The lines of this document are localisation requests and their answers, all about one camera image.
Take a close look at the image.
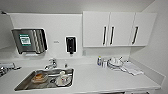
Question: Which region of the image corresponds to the steel paper towel dispenser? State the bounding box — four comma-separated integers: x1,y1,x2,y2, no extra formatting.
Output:
11,27,49,56

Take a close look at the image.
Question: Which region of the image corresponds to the chrome faucet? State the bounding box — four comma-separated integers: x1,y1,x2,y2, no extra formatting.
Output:
44,57,58,71

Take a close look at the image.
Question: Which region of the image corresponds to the small dish soap bottle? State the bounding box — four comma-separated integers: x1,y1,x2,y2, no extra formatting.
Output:
62,61,68,70

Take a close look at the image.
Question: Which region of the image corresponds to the white mug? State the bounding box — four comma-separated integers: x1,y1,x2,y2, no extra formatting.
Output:
56,70,71,86

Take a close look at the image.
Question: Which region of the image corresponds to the small white wall plate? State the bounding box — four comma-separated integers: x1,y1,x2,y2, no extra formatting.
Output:
52,39,61,45

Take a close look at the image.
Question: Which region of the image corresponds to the orange bowl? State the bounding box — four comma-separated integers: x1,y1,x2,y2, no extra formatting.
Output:
31,72,48,84

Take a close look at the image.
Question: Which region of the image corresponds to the stack of white dishes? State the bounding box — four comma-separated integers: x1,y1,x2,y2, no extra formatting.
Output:
106,56,125,70

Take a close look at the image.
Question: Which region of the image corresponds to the dish rack with items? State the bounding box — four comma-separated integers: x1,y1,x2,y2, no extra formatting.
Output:
0,62,22,78

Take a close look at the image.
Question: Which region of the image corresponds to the white wall cabinet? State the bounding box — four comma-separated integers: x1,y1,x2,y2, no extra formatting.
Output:
81,10,158,48

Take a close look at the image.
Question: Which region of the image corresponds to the black soap dispenser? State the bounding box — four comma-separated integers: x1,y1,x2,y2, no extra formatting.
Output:
64,35,78,55

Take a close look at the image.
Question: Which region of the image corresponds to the steel sink basin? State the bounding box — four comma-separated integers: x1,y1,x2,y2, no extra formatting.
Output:
13,67,76,93

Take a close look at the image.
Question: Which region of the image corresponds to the small white cup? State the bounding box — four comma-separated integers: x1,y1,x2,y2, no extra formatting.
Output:
102,58,109,69

